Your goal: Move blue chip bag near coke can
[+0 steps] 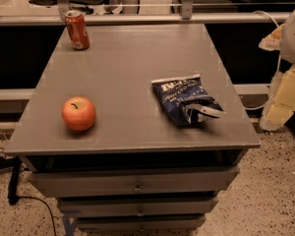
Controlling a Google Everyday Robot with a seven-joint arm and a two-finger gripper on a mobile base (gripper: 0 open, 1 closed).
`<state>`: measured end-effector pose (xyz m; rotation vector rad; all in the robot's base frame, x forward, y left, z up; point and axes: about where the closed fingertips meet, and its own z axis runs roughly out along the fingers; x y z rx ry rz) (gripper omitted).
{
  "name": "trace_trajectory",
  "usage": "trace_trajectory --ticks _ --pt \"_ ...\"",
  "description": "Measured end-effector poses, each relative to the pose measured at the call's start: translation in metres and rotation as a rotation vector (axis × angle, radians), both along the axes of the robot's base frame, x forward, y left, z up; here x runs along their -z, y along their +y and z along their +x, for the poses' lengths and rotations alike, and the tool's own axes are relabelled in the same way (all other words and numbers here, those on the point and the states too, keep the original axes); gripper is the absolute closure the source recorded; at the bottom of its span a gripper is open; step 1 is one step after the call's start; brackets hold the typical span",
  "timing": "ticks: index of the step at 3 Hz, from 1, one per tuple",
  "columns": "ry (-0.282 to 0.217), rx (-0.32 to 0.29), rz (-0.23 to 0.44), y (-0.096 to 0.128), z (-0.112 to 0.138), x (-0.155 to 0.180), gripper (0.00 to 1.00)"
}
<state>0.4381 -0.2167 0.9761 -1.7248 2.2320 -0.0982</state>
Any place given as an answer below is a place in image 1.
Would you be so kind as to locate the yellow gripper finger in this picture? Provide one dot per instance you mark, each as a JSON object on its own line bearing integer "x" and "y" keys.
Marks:
{"x": 280, "y": 105}
{"x": 272, "y": 41}

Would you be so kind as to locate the blue potato chip bag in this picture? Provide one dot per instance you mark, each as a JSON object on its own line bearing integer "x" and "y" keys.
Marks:
{"x": 185, "y": 101}

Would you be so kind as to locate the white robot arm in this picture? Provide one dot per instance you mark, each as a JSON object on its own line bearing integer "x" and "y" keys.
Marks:
{"x": 287, "y": 48}

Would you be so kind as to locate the red coke can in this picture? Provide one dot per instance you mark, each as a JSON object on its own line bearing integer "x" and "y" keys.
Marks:
{"x": 76, "y": 27}

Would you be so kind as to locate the grey drawer cabinet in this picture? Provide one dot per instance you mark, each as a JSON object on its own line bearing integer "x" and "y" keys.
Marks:
{"x": 131, "y": 131}

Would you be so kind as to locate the bottom grey drawer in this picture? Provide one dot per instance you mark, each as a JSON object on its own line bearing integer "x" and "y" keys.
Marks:
{"x": 141, "y": 223}

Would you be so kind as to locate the grey drawer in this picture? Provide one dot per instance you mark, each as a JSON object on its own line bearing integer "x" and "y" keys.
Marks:
{"x": 141, "y": 223}
{"x": 138, "y": 207}
{"x": 133, "y": 182}

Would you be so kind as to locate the red apple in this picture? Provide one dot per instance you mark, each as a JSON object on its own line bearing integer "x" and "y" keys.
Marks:
{"x": 78, "y": 113}

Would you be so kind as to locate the middle grey drawer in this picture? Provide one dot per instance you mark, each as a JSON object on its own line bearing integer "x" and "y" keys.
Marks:
{"x": 138, "y": 207}

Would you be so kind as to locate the top grey drawer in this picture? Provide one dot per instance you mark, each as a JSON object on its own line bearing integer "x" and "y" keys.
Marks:
{"x": 133, "y": 182}

